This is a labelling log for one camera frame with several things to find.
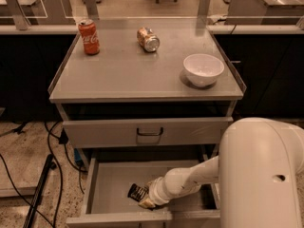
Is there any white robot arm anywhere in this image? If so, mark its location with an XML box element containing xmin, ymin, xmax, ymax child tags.
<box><xmin>141</xmin><ymin>118</ymin><xmax>304</xmax><ymax>228</ymax></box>

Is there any grey open middle drawer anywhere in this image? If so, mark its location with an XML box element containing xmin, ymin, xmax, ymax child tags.
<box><xmin>66</xmin><ymin>159</ymin><xmax>220</xmax><ymax>228</ymax></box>

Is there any grey closed upper drawer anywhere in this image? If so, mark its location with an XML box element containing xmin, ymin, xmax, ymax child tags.
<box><xmin>63</xmin><ymin>117</ymin><xmax>233</xmax><ymax>148</ymax></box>

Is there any grey metal drawer cabinet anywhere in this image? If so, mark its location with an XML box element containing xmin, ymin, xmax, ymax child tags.
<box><xmin>47</xmin><ymin>17</ymin><xmax>247</xmax><ymax>228</ymax></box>

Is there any black bar on floor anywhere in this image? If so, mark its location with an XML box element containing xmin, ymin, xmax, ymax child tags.
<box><xmin>23</xmin><ymin>154</ymin><xmax>53</xmax><ymax>228</ymax></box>

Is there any white ceramic bowl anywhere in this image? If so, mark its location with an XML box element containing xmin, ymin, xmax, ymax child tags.
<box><xmin>183</xmin><ymin>54</ymin><xmax>224</xmax><ymax>87</ymax></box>

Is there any orange silver lying can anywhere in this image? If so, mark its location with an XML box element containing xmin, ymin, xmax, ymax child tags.
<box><xmin>137</xmin><ymin>27</ymin><xmax>160</xmax><ymax>52</ymax></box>

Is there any red coca-cola can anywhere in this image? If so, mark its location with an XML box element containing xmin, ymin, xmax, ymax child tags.
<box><xmin>78</xmin><ymin>19</ymin><xmax>100</xmax><ymax>55</ymax></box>

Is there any grey background desk left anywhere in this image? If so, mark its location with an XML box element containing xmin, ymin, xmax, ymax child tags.
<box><xmin>0</xmin><ymin>0</ymin><xmax>75</xmax><ymax>25</ymax></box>

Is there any grey background desk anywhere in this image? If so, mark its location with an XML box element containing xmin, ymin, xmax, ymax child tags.
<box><xmin>225</xmin><ymin>0</ymin><xmax>304</xmax><ymax>25</ymax></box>
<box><xmin>0</xmin><ymin>0</ymin><xmax>75</xmax><ymax>25</ymax></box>

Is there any grey background desk right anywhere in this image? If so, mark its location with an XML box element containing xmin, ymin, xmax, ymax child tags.
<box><xmin>225</xmin><ymin>0</ymin><xmax>304</xmax><ymax>25</ymax></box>

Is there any clear acrylic barrier panel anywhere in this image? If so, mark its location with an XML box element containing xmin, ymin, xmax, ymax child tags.
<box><xmin>0</xmin><ymin>0</ymin><xmax>304</xmax><ymax>20</ymax></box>

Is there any black drawer handle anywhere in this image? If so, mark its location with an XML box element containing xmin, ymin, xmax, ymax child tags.
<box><xmin>136</xmin><ymin>127</ymin><xmax>163</xmax><ymax>137</ymax></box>

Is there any black floor cable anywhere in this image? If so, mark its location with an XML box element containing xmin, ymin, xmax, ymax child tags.
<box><xmin>0</xmin><ymin>121</ymin><xmax>88</xmax><ymax>228</ymax></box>

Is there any grey barrier post middle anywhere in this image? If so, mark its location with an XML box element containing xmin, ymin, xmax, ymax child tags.
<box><xmin>85</xmin><ymin>0</ymin><xmax>99</xmax><ymax>20</ymax></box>

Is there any grey barrier post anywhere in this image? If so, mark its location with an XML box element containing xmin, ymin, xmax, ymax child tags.
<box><xmin>5</xmin><ymin>0</ymin><xmax>29</xmax><ymax>30</ymax></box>
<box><xmin>85</xmin><ymin>0</ymin><xmax>99</xmax><ymax>20</ymax></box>
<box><xmin>198</xmin><ymin>0</ymin><xmax>211</xmax><ymax>17</ymax></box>

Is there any grey barrier post right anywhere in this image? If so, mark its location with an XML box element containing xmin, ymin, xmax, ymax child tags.
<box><xmin>198</xmin><ymin>0</ymin><xmax>211</xmax><ymax>17</ymax></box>

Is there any grey barrier post left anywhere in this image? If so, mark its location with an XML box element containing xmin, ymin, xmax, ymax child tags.
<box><xmin>5</xmin><ymin>0</ymin><xmax>29</xmax><ymax>30</ymax></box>

